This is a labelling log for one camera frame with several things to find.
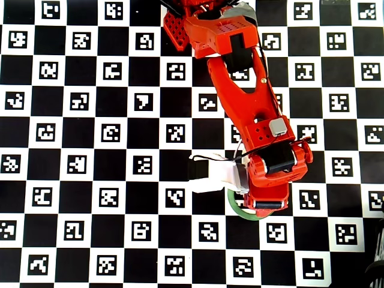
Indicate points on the checkerboard marker mat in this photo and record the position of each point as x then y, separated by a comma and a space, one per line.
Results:
108, 231

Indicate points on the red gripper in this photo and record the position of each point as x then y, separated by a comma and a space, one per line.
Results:
267, 205

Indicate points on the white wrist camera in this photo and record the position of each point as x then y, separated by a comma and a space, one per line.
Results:
219, 177

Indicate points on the grey square pad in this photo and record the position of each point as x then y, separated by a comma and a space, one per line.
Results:
277, 126

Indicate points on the red robot arm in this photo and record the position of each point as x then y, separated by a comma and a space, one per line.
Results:
240, 105

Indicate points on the grey duct tape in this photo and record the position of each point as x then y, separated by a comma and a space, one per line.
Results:
243, 12

